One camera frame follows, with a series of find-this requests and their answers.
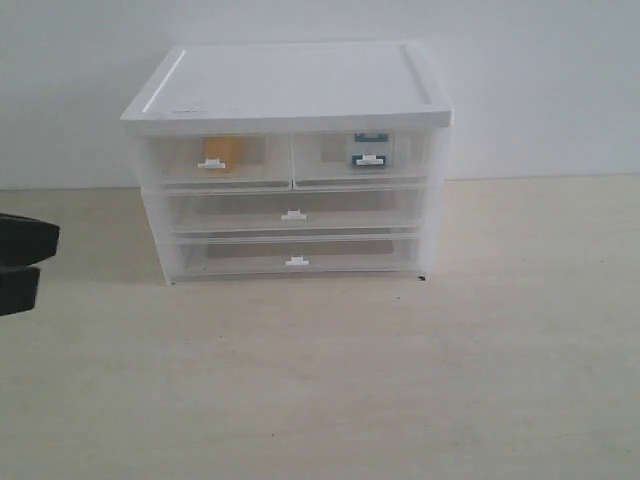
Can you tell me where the yellow wedge block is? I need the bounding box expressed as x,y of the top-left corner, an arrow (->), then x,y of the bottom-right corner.
198,136 -> 244,173

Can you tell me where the white bottle teal label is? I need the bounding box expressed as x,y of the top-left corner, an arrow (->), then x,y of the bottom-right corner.
347,132 -> 393,169

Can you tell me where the clear bottom wide drawer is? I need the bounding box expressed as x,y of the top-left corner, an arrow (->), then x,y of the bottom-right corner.
179,235 -> 419,277

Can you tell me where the clear wide drawer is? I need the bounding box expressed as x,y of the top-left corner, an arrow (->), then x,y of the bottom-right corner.
167,189 -> 424,234
179,235 -> 419,277

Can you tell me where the white plastic drawer cabinet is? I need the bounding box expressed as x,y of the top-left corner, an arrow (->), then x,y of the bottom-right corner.
121,41 -> 454,284

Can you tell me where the clear middle wide drawer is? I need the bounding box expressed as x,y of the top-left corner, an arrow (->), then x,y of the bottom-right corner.
167,189 -> 424,234

